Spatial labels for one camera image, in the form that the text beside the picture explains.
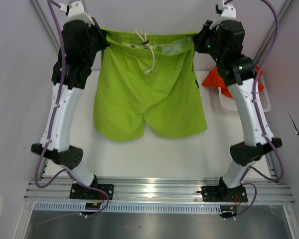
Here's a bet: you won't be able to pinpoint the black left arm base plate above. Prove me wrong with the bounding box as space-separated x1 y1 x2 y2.
69 179 115 200

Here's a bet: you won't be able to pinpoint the corner aluminium post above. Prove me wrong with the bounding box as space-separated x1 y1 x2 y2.
254 0 297 66
27 0 60 64

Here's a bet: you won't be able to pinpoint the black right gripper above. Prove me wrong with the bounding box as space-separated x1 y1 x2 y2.
193 20 225 64

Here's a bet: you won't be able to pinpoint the right corner aluminium post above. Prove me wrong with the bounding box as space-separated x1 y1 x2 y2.
254 0 297 66

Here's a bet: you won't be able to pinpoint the lime green shorts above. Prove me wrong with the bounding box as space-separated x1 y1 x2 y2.
93 29 207 142

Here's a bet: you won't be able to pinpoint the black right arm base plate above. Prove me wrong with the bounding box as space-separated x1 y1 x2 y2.
197 186 248 203

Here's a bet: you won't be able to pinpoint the white slotted cable duct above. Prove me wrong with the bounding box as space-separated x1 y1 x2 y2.
33 201 222 215

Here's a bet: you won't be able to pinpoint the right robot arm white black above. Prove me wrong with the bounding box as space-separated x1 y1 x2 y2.
193 20 282 201

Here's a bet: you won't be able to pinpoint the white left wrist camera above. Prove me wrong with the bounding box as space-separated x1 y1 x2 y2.
59 0 95 25

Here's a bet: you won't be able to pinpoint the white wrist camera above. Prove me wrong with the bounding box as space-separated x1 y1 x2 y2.
209 0 236 29
59 0 95 25

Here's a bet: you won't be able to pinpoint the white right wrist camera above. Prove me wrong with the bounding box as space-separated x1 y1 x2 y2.
209 0 236 29

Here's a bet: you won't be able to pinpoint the white plastic perforated basket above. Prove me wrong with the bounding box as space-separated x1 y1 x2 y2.
218 76 271 113

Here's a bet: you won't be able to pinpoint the aluminium frame rail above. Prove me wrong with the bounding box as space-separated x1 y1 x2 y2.
24 177 295 205

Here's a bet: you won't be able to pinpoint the orange shorts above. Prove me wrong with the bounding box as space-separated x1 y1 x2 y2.
202 66 265 104

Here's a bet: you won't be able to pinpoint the left corner aluminium post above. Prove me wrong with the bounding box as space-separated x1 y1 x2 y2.
27 0 60 64

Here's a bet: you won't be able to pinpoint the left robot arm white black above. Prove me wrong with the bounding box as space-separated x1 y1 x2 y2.
31 18 109 199

